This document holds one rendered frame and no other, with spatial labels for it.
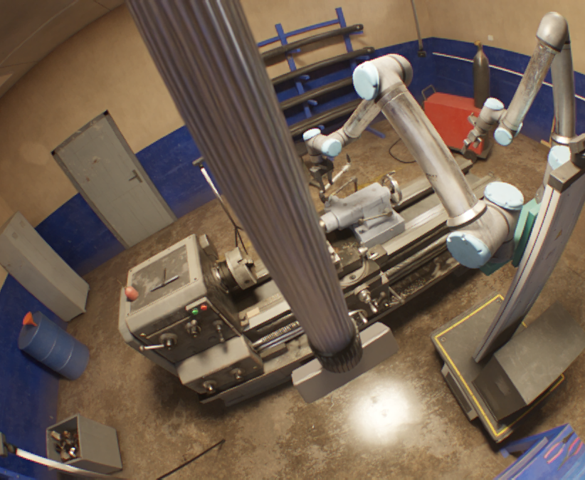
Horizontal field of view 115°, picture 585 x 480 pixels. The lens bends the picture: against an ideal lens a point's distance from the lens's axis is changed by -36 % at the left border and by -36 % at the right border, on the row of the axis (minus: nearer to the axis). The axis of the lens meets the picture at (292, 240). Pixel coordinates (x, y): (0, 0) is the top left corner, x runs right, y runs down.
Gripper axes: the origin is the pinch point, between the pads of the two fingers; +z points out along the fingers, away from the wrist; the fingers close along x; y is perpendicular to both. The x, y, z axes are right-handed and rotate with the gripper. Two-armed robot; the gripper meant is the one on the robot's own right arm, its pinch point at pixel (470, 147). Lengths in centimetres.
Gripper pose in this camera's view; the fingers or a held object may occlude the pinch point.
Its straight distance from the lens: 177.7
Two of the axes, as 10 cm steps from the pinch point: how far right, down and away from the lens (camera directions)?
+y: 4.8, 7.8, -4.1
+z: 0.1, 4.6, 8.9
